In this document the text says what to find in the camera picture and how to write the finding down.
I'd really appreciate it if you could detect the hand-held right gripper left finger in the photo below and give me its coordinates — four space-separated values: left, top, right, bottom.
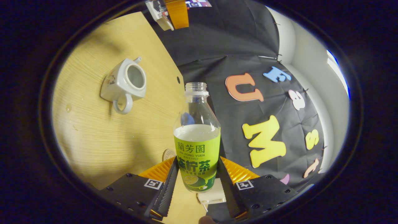
99 156 180 221

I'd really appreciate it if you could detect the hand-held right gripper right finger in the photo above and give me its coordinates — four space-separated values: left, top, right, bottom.
217 156 299 220

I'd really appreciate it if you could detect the round cork coaster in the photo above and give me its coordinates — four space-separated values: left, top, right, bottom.
162 148 177 162

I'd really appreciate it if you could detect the green label water bottle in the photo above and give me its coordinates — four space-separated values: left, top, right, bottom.
173 82 221 194

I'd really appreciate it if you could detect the white square teacup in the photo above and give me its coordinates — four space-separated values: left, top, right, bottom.
100 56 147 115

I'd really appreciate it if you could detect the white toaster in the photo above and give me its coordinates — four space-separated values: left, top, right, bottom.
196 178 227 212

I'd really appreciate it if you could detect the computer monitor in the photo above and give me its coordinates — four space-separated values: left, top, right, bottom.
185 0 212 8

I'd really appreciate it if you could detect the black backdrop cloth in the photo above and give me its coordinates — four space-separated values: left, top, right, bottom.
145 0 326 192

